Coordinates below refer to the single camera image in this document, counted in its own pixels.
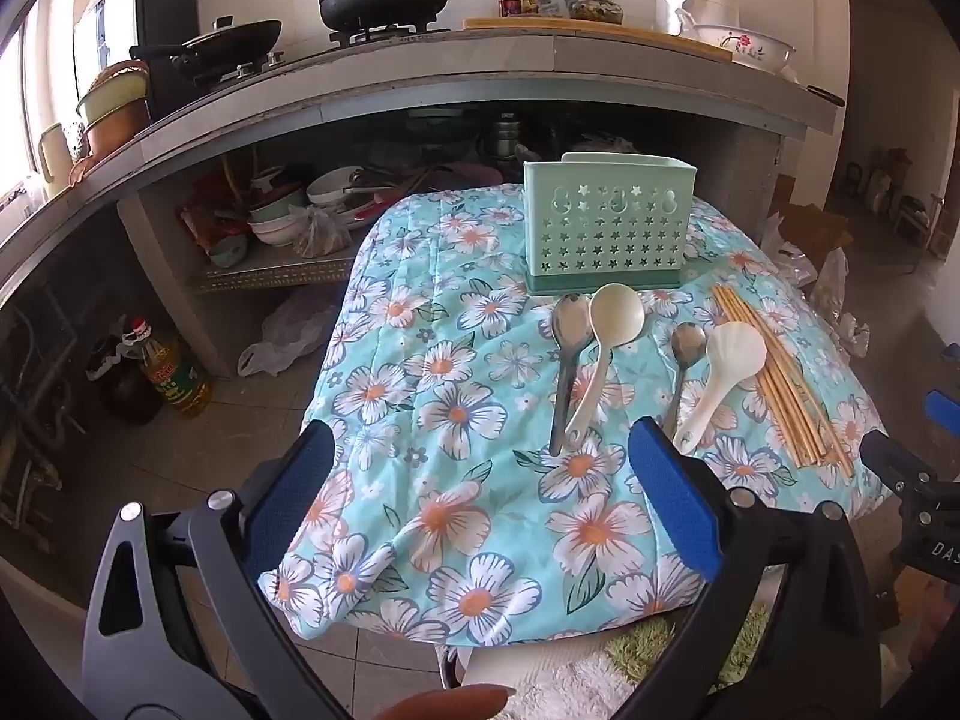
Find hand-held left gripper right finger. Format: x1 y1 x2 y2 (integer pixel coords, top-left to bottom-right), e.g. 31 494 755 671
628 416 882 720

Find crumpled clear plastic bags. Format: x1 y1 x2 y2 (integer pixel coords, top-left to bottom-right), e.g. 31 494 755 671
776 244 871 357

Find large metal spoon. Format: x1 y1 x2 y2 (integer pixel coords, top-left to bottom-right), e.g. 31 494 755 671
547 294 597 458

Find floral turquoise blanket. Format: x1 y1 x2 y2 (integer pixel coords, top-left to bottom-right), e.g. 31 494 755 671
255 184 893 646

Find pile of wooden chopsticks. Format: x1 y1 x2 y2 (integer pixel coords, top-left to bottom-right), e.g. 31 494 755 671
709 283 856 477

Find brown basin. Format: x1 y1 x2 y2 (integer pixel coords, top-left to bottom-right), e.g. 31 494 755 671
82 101 155 158

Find black microwave oven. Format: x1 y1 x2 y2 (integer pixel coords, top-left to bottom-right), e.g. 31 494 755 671
73 0 200 91

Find gas stove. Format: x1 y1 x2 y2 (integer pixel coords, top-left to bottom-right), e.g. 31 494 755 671
161 19 455 91

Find white pan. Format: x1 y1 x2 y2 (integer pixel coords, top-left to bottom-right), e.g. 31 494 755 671
306 165 368 207

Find white floral enamel basin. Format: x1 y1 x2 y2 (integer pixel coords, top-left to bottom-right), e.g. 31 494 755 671
691 22 797 76

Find white jug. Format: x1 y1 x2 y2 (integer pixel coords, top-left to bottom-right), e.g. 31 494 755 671
37 122 72 200

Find person's left hand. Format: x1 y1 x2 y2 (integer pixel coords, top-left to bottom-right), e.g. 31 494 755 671
373 682 518 720

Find steel pot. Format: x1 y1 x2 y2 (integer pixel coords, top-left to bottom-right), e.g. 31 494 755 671
480 112 526 158

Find wooden cutting board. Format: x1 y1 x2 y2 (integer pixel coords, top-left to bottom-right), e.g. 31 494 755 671
461 15 732 61

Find white plastic bag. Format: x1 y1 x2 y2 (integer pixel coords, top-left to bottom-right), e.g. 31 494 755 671
238 292 342 377

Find yellow cooking oil bottle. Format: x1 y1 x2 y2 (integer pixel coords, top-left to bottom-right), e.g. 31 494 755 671
120 317 212 417

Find dark plastic bottle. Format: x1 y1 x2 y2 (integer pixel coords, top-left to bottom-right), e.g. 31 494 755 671
86 334 162 425

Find concrete kitchen counter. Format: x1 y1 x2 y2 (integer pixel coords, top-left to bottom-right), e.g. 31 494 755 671
0 22 841 293

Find cardboard box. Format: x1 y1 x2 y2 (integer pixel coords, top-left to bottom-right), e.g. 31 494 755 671
765 172 856 263

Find stack of bowls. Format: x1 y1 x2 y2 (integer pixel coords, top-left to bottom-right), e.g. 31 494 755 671
247 165 308 248

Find green plastic utensil holder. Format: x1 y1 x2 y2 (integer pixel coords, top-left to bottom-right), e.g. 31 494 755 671
523 152 695 295

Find green and white rug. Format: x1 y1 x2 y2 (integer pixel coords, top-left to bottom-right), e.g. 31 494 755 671
465 600 773 720

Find clear plastic bag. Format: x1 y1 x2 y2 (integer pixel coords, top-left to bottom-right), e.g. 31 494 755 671
289 206 353 260

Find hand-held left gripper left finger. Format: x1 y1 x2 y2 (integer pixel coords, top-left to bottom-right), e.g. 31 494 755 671
81 420 353 720

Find small metal spoon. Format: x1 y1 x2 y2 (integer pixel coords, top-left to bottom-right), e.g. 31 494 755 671
661 321 707 436

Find cream plastic ladle spoon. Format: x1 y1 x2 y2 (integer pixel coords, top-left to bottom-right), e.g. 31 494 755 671
564 283 647 445

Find black wok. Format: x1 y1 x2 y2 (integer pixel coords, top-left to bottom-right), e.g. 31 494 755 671
129 17 282 83

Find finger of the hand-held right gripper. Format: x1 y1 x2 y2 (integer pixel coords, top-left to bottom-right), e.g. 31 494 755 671
859 431 960 512
924 388 960 440

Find wooden stool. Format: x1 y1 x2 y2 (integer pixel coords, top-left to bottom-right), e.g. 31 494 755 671
896 193 950 248

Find white shell-shaped rice paddle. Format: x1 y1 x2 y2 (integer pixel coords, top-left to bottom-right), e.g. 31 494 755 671
673 321 768 455

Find cream enamel basin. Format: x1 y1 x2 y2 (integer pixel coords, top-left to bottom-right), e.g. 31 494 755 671
76 64 151 125

